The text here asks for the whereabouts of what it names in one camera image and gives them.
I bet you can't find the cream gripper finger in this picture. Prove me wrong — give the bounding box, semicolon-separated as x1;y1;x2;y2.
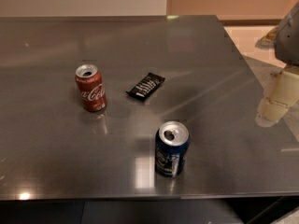
255;64;299;128

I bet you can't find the blue Pepsi can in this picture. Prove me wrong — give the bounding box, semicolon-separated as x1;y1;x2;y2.
155;121;191;177

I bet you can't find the red Coca-Cola can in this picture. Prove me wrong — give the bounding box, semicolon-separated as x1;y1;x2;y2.
75;64;107;112

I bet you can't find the black snack bar wrapper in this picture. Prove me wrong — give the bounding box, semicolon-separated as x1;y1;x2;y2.
127;73;165;102

